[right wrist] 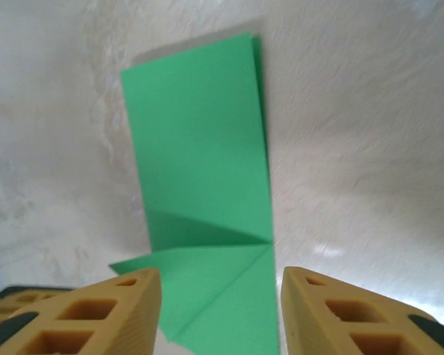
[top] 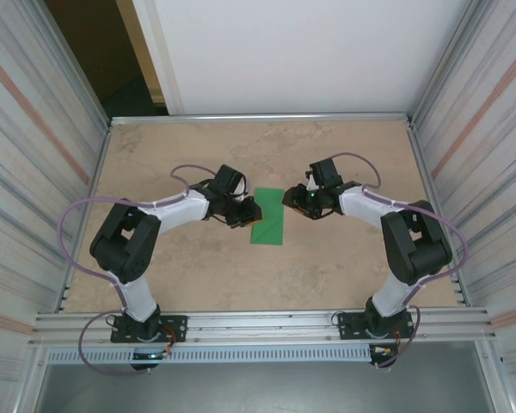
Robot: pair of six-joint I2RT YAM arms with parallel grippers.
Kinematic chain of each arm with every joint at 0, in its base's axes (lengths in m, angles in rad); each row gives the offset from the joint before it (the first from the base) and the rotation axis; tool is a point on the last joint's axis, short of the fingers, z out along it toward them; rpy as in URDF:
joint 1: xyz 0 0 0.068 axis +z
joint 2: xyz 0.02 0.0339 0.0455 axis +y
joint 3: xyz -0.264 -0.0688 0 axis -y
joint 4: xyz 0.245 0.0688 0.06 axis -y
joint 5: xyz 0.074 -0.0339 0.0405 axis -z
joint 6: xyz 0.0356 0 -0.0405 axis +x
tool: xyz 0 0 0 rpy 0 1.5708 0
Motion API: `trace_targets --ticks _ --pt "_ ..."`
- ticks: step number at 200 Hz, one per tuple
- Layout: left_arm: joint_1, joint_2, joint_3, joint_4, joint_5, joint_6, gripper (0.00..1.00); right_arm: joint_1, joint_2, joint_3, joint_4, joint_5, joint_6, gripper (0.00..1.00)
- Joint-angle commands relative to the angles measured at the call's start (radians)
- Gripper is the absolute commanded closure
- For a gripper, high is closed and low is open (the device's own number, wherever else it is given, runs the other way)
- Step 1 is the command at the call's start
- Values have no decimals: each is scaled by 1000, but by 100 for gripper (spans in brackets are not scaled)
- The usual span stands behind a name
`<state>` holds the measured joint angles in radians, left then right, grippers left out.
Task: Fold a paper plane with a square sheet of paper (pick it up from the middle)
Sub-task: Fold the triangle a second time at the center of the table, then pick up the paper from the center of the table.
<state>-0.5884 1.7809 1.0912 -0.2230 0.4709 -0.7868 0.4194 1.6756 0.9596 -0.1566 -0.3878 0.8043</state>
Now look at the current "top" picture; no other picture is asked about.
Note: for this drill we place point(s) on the green paper sheet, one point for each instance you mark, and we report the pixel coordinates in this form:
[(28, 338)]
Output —
[(268, 223)]

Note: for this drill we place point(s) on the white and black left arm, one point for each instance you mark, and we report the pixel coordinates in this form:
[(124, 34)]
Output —
[(124, 245)]

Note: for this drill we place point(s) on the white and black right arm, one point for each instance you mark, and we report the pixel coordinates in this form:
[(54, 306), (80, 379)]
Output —
[(417, 245)]

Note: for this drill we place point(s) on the grey metal sheet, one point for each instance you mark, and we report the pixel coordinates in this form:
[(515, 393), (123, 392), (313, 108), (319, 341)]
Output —
[(262, 387)]

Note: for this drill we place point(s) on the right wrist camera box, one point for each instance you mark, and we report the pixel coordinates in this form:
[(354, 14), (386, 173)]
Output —
[(311, 183)]

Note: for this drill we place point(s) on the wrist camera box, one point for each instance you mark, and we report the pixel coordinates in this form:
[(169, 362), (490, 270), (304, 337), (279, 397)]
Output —
[(243, 191), (311, 183)]

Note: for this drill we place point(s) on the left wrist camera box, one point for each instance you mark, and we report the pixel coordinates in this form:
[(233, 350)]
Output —
[(243, 191)]

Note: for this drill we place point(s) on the aluminium table edge rail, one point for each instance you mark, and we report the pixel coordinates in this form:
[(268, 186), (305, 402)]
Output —
[(262, 118)]

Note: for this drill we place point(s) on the aluminium table side rail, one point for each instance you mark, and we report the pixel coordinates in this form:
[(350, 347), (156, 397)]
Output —
[(422, 172), (98, 172)]

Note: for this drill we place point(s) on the wide aluminium mounting rail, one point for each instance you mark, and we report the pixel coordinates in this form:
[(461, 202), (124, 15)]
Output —
[(262, 329)]

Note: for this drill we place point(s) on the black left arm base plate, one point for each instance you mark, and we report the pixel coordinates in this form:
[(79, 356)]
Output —
[(176, 327)]

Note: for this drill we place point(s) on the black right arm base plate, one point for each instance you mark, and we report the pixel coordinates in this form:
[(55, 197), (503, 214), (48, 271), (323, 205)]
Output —
[(348, 324)]

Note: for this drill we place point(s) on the translucent corrugated enclosure panel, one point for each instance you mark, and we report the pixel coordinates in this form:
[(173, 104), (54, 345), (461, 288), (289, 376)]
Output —
[(26, 172), (490, 172)]

